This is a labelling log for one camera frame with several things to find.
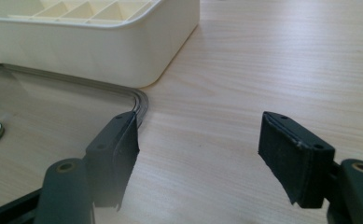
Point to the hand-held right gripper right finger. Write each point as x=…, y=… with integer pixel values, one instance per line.
x=294, y=161

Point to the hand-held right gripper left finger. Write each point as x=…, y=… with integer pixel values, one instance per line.
x=114, y=155

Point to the cream plastic compartment box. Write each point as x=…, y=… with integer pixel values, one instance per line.
x=76, y=53

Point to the transparent grey box lid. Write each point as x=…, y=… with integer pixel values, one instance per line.
x=54, y=124

